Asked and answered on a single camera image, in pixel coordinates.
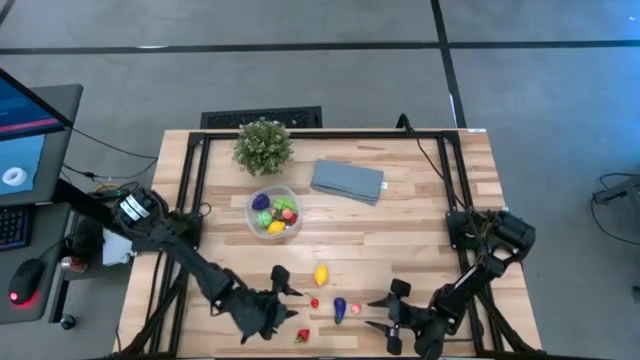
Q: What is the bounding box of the black aluminium table frame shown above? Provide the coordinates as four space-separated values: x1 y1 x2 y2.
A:
112 128 549 360

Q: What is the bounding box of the grey floor device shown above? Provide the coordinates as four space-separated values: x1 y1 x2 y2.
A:
593 174 640 206

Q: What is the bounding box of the black keyboard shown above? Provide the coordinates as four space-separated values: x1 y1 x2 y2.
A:
0 203 32 252

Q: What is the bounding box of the computer monitor with blue screen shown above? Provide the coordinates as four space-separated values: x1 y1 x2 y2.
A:
0 67 84 207

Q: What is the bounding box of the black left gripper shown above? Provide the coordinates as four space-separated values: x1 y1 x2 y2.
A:
234 267 305 345

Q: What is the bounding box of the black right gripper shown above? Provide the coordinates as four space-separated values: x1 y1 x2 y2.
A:
363 278 441 359

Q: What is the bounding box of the green toy starfruit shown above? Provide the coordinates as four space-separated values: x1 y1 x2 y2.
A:
272 196 299 214

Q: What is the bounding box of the green potted plant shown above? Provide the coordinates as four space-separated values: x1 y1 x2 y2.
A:
232 117 295 177

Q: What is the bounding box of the red can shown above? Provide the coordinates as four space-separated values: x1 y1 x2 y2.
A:
59 255 89 275

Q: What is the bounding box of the black mouse with red light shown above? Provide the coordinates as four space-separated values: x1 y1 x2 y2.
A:
8 258 46 306

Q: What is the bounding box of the grey desk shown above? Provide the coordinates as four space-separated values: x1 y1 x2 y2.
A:
0 202 74 325

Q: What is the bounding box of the long black arm cable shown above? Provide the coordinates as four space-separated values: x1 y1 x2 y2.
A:
396 113 481 221

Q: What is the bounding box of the clear plastic tupperware container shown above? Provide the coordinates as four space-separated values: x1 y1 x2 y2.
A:
243 183 304 241

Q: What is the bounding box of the black floor cable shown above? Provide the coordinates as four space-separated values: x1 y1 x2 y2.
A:
590 172 640 246

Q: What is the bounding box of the white box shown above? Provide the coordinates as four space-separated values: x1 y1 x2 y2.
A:
102 227 136 267

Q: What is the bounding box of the black floor vent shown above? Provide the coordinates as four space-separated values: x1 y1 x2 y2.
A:
199 105 324 130

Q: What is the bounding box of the grey folded cloth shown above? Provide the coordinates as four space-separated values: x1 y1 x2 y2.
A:
309 158 386 207

